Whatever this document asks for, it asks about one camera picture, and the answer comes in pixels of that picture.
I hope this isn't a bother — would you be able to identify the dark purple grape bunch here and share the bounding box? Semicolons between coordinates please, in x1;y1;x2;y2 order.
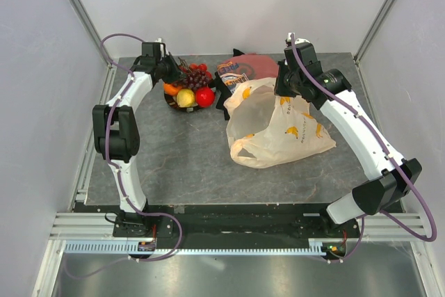
188;78;211;91

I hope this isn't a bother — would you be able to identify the beige banana print plastic bag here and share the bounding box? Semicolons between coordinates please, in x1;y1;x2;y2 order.
224;78;336;169

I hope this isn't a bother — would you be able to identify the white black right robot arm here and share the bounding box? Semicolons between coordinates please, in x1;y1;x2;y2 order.
275;39;422;237

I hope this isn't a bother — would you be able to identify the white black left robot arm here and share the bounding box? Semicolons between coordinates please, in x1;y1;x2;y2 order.
92;38;181;236

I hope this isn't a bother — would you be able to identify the orange fruit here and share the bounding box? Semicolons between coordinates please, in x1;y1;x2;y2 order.
163;83;182;97

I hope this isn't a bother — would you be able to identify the yellow pear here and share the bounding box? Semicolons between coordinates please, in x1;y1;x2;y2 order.
176;88;195;108

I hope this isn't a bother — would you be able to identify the red cherry tomatoes cluster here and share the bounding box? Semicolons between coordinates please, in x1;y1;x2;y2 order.
179;63;212;80

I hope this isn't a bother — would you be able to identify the black fruit plate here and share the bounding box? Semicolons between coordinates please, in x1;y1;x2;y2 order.
163;83;216;113

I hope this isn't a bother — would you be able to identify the red apple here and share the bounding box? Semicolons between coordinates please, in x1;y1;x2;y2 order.
195;87;215;108

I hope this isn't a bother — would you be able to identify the black folded garment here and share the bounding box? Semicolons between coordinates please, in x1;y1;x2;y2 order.
213;49;244;120

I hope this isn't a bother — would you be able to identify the red printed folded t-shirt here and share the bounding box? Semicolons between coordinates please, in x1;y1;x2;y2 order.
217;54;279;93

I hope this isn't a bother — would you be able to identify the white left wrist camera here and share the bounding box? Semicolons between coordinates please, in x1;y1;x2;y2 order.
155;38;170;58

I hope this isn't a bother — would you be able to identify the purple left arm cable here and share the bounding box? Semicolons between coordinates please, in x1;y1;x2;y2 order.
100;33;164;214

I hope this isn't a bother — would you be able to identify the right aluminium frame post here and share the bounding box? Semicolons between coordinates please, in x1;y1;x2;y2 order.
354;0;418;61

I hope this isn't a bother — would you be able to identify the aluminium frame post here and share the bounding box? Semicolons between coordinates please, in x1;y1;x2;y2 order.
354;0;418;61
47;0;115;67

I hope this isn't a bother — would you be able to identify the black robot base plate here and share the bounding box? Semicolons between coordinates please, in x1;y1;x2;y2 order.
113;204;360;244

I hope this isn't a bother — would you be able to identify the left aluminium frame post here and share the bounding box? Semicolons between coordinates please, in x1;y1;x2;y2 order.
47;0;115;67

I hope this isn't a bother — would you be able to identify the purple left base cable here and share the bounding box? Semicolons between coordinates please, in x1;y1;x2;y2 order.
62;211;185;280

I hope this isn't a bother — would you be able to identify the grey slotted cable duct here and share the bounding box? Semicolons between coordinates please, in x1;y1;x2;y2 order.
64;239;346;256

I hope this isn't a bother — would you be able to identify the aluminium cross rail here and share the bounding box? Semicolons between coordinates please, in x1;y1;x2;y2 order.
49;213;426;241

